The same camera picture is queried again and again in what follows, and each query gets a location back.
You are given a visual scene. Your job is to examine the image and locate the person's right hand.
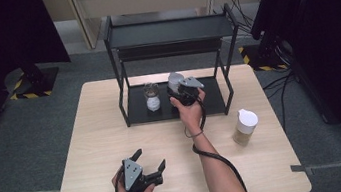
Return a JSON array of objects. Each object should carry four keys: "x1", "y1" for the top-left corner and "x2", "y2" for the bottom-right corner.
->
[{"x1": 168, "y1": 87, "x2": 212, "y2": 139}]

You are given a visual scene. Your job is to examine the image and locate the right hand-held gripper black cable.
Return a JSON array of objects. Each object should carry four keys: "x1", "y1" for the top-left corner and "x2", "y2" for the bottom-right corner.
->
[{"x1": 185, "y1": 95, "x2": 251, "y2": 192}]

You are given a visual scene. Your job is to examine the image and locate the black cables on floor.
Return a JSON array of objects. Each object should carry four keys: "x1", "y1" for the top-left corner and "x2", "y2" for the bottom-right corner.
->
[{"x1": 259, "y1": 68, "x2": 302, "y2": 135}]

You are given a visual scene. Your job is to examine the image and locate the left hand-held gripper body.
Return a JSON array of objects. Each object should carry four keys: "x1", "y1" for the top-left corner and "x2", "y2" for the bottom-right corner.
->
[{"x1": 120, "y1": 153, "x2": 166, "y2": 192}]

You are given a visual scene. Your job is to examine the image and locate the white-capped jar of brown powder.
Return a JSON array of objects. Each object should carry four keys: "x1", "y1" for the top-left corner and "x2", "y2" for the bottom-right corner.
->
[{"x1": 228, "y1": 106, "x2": 263, "y2": 149}]

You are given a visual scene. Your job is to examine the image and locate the silver-lidded jar of white powder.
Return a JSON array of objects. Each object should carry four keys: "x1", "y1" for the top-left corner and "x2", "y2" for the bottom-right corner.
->
[{"x1": 141, "y1": 81, "x2": 163, "y2": 114}]

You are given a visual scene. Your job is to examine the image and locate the thin wristband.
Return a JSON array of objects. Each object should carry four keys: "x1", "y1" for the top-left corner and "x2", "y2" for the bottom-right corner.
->
[{"x1": 184, "y1": 128, "x2": 205, "y2": 139}]

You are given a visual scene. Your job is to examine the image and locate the black cables from outlet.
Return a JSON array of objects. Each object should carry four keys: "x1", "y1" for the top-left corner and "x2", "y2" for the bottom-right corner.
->
[{"x1": 223, "y1": 0, "x2": 283, "y2": 36}]

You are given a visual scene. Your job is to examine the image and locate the stand base with hazard tape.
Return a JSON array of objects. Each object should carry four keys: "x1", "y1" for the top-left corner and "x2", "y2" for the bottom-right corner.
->
[
  {"x1": 237, "y1": 39, "x2": 290, "y2": 76},
  {"x1": 2, "y1": 62, "x2": 63, "y2": 103}
]

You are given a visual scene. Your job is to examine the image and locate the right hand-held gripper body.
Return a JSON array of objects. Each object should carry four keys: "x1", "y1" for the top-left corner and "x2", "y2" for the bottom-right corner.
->
[{"x1": 165, "y1": 74, "x2": 208, "y2": 109}]

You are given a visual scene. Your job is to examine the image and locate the black metal rack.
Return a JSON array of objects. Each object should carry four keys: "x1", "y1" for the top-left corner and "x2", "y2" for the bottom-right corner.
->
[{"x1": 100, "y1": 0, "x2": 252, "y2": 132}]

